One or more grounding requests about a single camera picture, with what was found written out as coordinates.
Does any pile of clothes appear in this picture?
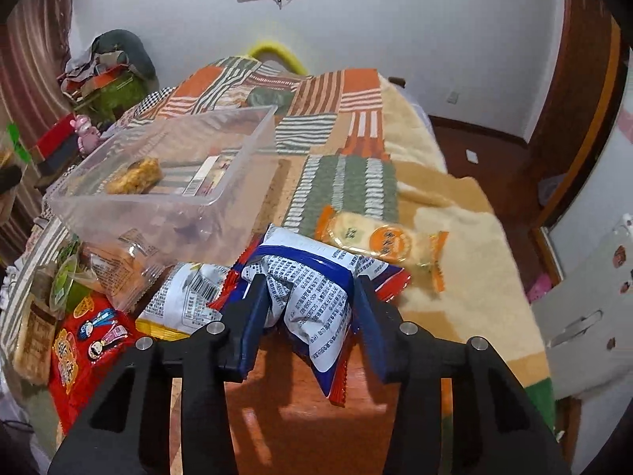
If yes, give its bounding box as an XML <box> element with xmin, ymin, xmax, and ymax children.
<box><xmin>58</xmin><ymin>30</ymin><xmax>158</xmax><ymax>95</ymax></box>

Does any blue white snack packet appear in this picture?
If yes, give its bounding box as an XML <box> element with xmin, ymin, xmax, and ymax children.
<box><xmin>232</xmin><ymin>224</ymin><xmax>412</xmax><ymax>407</ymax></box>

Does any pink toy figure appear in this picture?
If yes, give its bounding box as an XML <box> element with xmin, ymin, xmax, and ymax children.
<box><xmin>72</xmin><ymin>115</ymin><xmax>104</xmax><ymax>153</ymax></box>

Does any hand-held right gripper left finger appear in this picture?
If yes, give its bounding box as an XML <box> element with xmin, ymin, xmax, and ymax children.
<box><xmin>48</xmin><ymin>273</ymin><xmax>269</xmax><ymax>475</ymax></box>

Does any green gift box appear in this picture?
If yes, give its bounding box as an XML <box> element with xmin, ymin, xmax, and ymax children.
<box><xmin>74</xmin><ymin>65</ymin><xmax>149</xmax><ymax>124</ymax></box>

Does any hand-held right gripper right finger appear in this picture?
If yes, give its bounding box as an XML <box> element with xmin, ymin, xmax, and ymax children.
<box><xmin>354</xmin><ymin>274</ymin><xmax>569</xmax><ymax>475</ymax></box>

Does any white striped snack bar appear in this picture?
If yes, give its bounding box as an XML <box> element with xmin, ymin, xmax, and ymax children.
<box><xmin>182</xmin><ymin>154</ymin><xmax>237</xmax><ymax>197</ymax></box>

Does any red black box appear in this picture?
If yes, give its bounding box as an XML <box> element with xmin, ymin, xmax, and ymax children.
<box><xmin>34</xmin><ymin>115</ymin><xmax>84</xmax><ymax>176</ymax></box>

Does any beige cracker packet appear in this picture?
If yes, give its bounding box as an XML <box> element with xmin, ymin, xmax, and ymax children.
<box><xmin>11</xmin><ymin>293</ymin><xmax>59</xmax><ymax>387</ymax></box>

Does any green snack packet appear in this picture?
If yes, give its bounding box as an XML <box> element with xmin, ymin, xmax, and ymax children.
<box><xmin>48</xmin><ymin>240</ymin><xmax>100</xmax><ymax>320</ymax></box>

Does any white yellow snack packet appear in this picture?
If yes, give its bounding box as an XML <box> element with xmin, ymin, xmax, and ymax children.
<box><xmin>135</xmin><ymin>263</ymin><xmax>232</xmax><ymax>341</ymax></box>

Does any clear plastic container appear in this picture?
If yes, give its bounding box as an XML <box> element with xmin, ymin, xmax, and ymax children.
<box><xmin>45</xmin><ymin>104</ymin><xmax>280</xmax><ymax>266</ymax></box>

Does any orange rice cracker packet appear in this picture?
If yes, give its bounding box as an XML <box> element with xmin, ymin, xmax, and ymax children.
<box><xmin>315</xmin><ymin>205</ymin><xmax>450</xmax><ymax>294</ymax></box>

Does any beige fleece blanket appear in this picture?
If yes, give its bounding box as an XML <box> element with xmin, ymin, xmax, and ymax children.
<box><xmin>381</xmin><ymin>73</ymin><xmax>557</xmax><ymax>416</ymax></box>

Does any red cartoon snack packet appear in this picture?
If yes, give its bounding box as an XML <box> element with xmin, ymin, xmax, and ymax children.
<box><xmin>48</xmin><ymin>293</ymin><xmax>144</xmax><ymax>436</ymax></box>

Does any clear wrapped pastry packet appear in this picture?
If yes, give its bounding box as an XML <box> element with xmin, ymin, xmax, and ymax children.
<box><xmin>81</xmin><ymin>230</ymin><xmax>171</xmax><ymax>314</ymax></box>

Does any patchwork striped blanket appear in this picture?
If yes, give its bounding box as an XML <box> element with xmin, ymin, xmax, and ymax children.
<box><xmin>0</xmin><ymin>55</ymin><xmax>400</xmax><ymax>357</ymax></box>

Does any white cabinet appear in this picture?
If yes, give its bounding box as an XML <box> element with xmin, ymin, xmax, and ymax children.
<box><xmin>530</xmin><ymin>104</ymin><xmax>633</xmax><ymax>401</ymax></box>

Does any yellow curved bar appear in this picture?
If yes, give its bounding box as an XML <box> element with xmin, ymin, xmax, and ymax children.
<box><xmin>246</xmin><ymin>42</ymin><xmax>310</xmax><ymax>76</ymax></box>

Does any golden crispy snack bar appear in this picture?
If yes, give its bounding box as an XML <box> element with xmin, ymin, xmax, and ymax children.
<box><xmin>105</xmin><ymin>157</ymin><xmax>164</xmax><ymax>196</ymax></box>

